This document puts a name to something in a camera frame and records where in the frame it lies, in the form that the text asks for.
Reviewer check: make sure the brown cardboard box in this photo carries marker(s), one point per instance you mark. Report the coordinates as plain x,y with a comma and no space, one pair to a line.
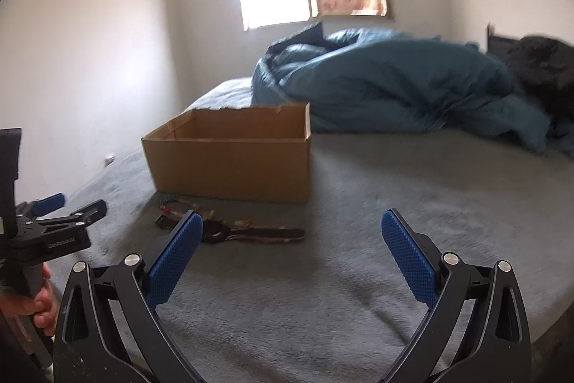
259,154

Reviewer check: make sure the dark headboard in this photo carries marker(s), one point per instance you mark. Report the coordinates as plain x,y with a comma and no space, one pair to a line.
497,45

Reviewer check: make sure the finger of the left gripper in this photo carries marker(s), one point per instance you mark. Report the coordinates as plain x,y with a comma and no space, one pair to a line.
89,214
47,205

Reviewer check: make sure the teal blue duvet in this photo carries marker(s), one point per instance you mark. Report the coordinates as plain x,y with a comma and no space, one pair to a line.
374,80

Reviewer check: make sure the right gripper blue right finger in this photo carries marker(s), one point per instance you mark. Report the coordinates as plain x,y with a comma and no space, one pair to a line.
496,344

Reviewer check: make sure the grey bed sheet mattress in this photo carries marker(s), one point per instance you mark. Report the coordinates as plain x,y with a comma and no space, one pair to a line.
335,306

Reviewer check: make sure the person's left hand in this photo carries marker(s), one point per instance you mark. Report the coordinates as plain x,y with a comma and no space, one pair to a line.
43,308

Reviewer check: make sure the white wall socket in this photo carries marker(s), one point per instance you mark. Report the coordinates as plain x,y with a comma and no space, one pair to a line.
109,159

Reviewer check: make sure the black clothing pile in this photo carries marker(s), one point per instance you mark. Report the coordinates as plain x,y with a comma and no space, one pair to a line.
544,67

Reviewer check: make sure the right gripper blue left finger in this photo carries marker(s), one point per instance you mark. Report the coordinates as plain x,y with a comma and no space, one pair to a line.
108,329

